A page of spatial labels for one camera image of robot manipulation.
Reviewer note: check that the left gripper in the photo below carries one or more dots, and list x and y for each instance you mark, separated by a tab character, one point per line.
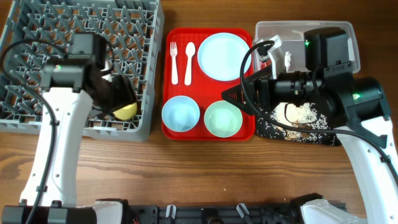
127	96

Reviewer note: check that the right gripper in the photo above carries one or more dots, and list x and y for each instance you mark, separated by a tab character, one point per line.
262	84

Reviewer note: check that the red snack wrapper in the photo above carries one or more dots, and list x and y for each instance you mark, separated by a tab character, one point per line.
265	64

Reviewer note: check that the yellow plastic cup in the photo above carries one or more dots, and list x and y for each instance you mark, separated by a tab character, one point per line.
126	112

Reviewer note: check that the white tissue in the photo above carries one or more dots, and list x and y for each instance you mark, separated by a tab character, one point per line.
287	60

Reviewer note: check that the light green bowl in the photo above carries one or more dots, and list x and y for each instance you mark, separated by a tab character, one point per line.
222	119

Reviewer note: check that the food scraps and rice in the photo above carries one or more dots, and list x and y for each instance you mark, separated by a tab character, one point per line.
298	116

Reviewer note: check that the white plastic spoon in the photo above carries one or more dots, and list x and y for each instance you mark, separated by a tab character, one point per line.
190	51

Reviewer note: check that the white plastic fork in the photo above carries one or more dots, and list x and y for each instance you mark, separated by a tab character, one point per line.
173	54

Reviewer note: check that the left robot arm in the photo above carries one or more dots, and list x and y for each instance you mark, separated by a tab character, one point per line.
72	85

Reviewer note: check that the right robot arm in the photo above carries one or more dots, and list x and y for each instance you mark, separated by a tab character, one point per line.
356	109

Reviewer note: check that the clear plastic waste bin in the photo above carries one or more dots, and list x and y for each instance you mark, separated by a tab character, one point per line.
291	35

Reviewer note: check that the black rectangular waste tray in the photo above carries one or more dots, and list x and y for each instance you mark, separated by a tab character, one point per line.
270	130

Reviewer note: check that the grey plastic dishwasher rack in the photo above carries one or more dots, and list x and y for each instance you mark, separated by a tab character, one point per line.
38	30

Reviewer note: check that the light blue round plate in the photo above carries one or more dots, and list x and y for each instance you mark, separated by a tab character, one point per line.
220	56

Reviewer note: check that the red plastic serving tray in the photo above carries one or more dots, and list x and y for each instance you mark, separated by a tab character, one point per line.
204	90

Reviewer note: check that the light blue bowl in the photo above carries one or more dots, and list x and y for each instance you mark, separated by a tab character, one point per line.
180	113

